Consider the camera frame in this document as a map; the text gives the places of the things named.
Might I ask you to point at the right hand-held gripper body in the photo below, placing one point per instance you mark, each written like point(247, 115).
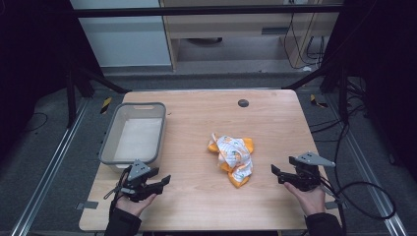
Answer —
point(306, 173)

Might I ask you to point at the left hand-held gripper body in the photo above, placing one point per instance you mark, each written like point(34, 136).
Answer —
point(138, 170)

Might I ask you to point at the grey plastic basin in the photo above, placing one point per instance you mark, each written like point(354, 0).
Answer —
point(136, 137)

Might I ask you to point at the orange and white patterned garment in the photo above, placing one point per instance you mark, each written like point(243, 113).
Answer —
point(234, 157)

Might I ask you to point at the person's right hand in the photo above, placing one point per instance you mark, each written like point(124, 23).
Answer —
point(309, 200)

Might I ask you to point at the person's left hand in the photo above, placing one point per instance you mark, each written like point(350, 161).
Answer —
point(132, 205)

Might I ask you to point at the grey tape piece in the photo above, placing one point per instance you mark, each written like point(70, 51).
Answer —
point(331, 205)
point(87, 205)

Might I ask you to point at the yellow and black tape strip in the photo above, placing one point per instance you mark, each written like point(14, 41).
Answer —
point(316, 101)
point(106, 105)

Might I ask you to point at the dark round table grommet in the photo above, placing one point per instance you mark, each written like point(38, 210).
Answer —
point(243, 103)

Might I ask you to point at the black metal stand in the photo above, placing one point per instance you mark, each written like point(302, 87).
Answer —
point(343, 95)
point(71, 98)

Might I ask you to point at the dark curtain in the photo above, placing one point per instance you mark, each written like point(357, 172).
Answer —
point(387, 65)
point(32, 65)

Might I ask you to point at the white cabinet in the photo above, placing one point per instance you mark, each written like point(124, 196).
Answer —
point(124, 36)

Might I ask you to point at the metal floor rail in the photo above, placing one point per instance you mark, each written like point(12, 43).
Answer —
point(373, 183)
point(49, 167)

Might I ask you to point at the black horizontal frame bar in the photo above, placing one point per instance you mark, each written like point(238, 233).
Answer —
point(196, 11)

